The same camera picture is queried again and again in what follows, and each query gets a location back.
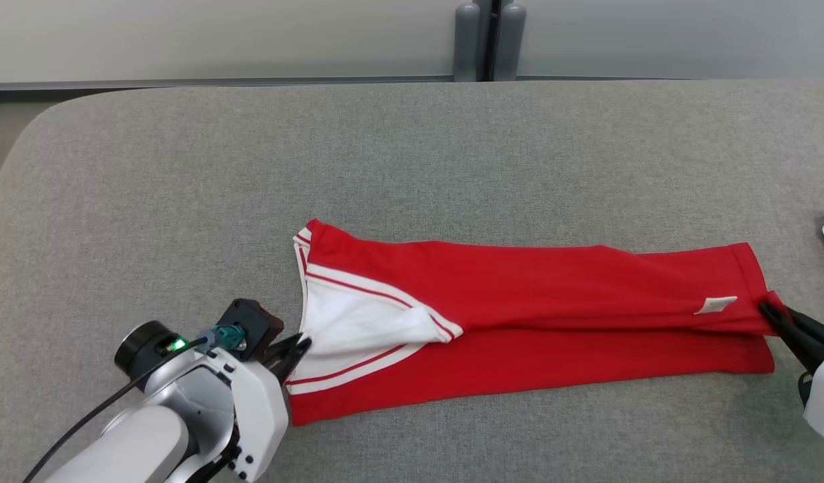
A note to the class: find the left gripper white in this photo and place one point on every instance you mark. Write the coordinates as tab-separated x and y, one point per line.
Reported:
257	409

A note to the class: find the red jersey with white sleeves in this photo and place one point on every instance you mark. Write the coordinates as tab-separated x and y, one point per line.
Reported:
552	315

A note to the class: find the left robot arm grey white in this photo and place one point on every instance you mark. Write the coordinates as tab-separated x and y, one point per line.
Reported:
137	443

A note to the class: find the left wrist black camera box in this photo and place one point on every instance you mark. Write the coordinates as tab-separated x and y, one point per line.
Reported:
254	325

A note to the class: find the grey wall base rail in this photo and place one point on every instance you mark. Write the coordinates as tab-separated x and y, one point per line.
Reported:
599	78
184	82

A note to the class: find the grey rounded post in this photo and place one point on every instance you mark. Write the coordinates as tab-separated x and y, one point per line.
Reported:
509	43
466	43

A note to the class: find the dark grey vertical door frame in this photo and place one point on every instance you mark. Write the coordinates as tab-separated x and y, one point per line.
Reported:
487	27

